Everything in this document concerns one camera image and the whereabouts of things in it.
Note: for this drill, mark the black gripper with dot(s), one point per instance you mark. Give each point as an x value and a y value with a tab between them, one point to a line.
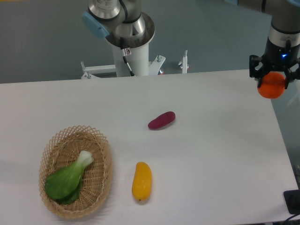
275	58

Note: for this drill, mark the orange fruit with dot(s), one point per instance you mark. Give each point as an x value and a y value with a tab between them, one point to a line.
273	85

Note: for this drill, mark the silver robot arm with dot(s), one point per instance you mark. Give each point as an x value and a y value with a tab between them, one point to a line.
283	43

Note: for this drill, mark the woven wicker basket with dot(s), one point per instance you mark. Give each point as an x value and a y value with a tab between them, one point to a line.
62	150

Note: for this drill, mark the purple sweet potato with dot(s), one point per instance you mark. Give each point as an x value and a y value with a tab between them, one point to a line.
162	120

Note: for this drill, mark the black device at table edge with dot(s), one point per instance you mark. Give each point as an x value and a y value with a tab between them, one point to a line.
292	200

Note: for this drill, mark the yellow mango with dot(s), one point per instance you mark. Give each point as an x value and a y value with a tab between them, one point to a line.
142	182

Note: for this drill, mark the green bok choy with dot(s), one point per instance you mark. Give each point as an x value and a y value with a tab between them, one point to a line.
65	184

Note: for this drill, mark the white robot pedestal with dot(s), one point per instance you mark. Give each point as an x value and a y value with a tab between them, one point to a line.
130	47

